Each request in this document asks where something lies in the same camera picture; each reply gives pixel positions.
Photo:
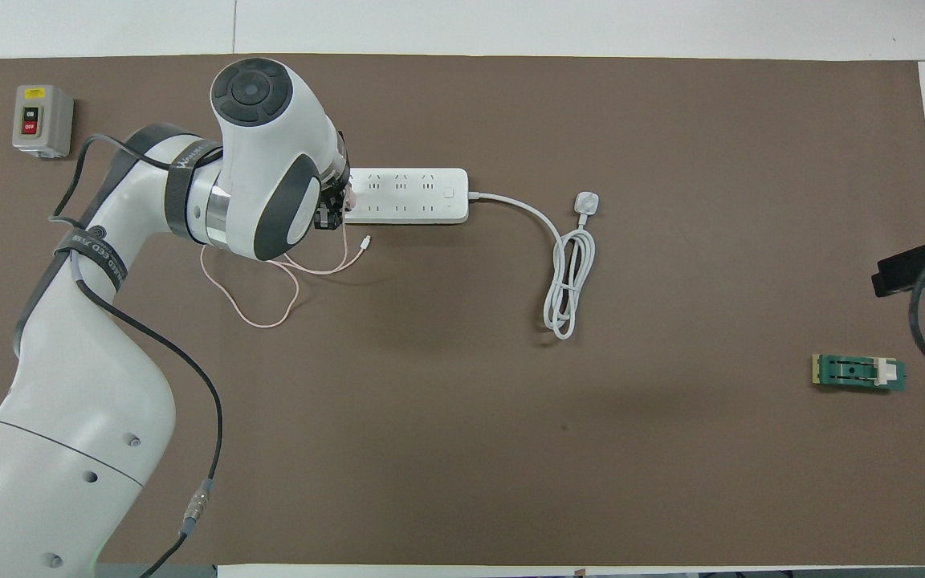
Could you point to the grey on-off switch box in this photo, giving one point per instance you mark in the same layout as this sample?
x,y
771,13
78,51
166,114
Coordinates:
x,y
41,120

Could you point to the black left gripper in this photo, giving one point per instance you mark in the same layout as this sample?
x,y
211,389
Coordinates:
x,y
328,213

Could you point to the brown table mat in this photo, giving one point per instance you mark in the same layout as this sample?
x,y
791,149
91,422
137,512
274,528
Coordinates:
x,y
511,441

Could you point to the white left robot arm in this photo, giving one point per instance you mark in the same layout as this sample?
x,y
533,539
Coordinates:
x,y
85,417

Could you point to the white power strip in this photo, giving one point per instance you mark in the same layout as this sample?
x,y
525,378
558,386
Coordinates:
x,y
414,197

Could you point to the green knife switch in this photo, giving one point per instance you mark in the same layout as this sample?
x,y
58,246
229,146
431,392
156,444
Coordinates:
x,y
852,372

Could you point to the pink usb charger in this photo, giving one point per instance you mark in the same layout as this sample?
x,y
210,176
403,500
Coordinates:
x,y
348,199

